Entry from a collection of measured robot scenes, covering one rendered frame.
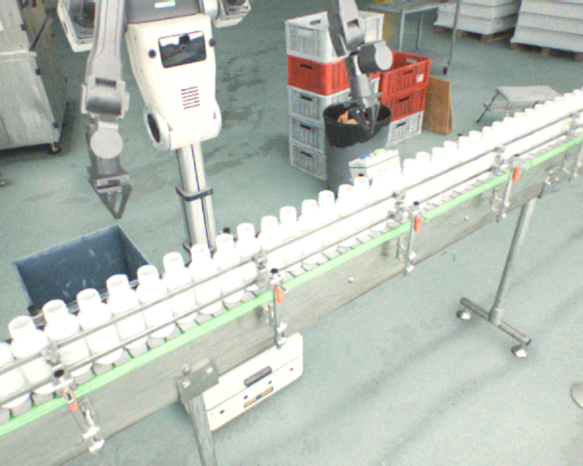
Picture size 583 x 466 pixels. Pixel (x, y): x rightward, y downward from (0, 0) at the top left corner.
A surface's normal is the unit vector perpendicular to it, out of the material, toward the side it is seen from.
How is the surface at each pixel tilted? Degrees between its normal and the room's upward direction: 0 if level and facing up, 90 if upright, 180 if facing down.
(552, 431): 0
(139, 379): 90
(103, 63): 82
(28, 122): 89
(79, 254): 90
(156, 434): 0
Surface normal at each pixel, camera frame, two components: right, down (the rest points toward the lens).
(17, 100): 0.31, 0.54
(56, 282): 0.58, 0.44
